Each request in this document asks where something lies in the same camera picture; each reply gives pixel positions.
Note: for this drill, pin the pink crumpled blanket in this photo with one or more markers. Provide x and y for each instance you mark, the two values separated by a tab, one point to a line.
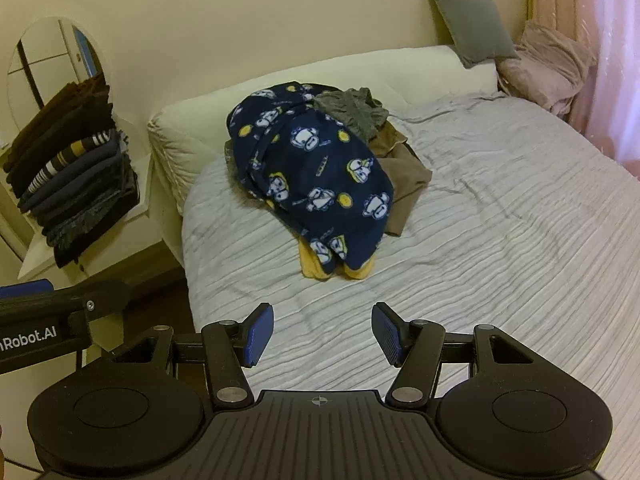
545	65

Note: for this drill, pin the navy printed fleece pants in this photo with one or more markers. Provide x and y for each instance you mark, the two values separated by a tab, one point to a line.
320	170

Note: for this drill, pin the brown crumpled garment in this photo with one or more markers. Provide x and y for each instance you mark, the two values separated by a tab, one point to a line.
406	175

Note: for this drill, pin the oval wall mirror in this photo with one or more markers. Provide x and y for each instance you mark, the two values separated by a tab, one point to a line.
45	60

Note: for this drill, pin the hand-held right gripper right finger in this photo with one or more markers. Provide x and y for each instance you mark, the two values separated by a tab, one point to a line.
386	334

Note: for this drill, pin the stack of folded dark clothes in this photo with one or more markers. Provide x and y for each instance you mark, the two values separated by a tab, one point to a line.
75	180

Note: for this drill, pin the grey pillow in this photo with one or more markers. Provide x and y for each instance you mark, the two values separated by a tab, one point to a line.
470	20

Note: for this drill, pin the grey crumpled garment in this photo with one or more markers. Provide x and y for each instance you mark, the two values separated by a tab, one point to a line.
357	110

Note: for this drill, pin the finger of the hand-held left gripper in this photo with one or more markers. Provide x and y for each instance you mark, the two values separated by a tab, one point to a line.
30	290

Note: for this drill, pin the cream headboard cushion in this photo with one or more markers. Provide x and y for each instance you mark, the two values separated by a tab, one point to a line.
210	110

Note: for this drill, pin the grey striped bedspread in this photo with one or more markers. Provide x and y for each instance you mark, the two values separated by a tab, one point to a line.
500	240

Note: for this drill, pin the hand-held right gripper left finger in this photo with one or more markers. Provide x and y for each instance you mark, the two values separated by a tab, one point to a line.
260	334

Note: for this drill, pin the white nightstand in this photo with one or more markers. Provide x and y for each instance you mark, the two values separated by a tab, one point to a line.
141	177

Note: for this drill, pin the pink curtain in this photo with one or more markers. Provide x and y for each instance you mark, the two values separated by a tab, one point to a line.
615	60

